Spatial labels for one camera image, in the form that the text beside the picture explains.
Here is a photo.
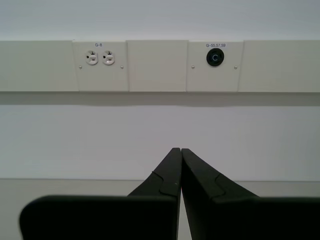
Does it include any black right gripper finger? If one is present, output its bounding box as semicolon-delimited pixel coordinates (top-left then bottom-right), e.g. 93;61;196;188
181;147;320;240
19;147;182;240

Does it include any white round socket cover plate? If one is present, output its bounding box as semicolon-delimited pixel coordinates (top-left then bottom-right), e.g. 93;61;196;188
186;39;245;93

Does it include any white power receptacle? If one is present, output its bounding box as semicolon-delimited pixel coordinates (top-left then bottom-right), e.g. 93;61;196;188
102;49;116;66
85;49;99;66

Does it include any white blank raceway cover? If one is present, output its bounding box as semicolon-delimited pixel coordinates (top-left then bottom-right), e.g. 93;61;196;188
126;39;189;93

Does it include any black round twist-lock socket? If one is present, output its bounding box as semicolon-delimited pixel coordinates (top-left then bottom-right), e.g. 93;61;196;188
205;47;225;68

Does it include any white wall cable raceway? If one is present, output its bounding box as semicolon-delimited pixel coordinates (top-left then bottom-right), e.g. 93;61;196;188
0;39;320;93

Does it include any white duplex outlet cover plate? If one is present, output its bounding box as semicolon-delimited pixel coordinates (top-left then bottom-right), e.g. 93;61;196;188
71;39;130;93

